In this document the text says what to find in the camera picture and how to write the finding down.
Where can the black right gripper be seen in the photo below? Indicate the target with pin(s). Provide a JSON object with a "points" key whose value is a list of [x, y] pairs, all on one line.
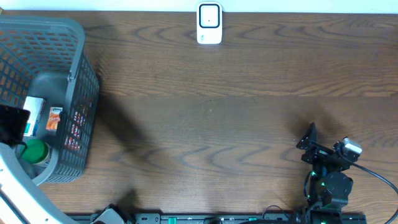
{"points": [[308, 142]]}

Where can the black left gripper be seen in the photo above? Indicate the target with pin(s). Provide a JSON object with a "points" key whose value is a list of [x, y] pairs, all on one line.
{"points": [[11, 123]]}

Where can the white green medicine box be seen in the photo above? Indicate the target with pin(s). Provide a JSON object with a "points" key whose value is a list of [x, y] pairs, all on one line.
{"points": [[35, 106]]}

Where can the green lid jar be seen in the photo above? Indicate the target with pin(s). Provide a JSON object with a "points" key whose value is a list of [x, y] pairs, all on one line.
{"points": [[36, 152]]}

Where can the orange tissue pack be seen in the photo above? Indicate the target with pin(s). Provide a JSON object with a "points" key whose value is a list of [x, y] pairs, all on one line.
{"points": [[54, 118]]}

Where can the red snack bar wrapper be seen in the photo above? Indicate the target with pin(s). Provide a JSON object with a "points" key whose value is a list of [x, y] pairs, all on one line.
{"points": [[79, 126]]}

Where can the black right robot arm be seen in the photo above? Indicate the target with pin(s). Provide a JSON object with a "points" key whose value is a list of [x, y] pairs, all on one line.
{"points": [[326, 187]]}

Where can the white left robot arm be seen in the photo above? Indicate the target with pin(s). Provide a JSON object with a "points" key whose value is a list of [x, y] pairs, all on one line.
{"points": [[21, 199]]}

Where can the white barcode scanner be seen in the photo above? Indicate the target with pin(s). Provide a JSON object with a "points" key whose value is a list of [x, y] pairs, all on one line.
{"points": [[209, 23]]}

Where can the grey plastic basket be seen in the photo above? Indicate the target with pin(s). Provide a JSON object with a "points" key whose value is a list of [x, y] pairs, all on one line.
{"points": [[43, 57]]}

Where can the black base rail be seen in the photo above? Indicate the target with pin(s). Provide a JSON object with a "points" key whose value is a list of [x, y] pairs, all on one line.
{"points": [[156, 218]]}

